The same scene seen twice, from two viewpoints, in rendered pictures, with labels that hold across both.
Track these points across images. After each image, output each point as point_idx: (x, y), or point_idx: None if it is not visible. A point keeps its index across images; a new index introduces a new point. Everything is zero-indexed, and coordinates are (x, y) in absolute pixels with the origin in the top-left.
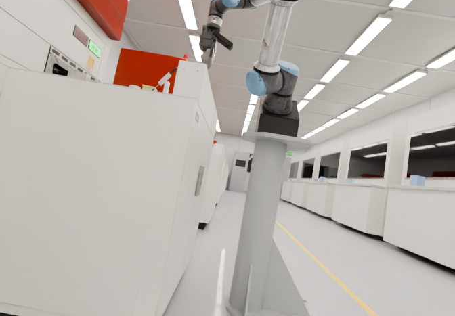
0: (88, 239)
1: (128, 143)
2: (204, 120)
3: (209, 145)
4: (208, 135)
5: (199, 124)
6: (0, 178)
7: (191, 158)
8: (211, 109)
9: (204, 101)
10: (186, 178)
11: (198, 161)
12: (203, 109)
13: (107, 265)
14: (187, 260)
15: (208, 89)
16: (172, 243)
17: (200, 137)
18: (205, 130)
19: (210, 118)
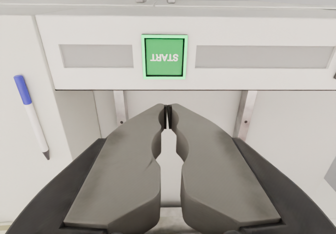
0: None
1: None
2: (251, 9)
3: (22, 5)
4: (87, 7)
5: (300, 9)
6: None
7: (294, 5)
8: (132, 12)
9: (320, 12)
10: (287, 4)
11: (216, 4)
12: (304, 11)
13: None
14: None
15: (327, 15)
16: (263, 2)
17: (251, 6)
18: (190, 8)
19: (109, 10)
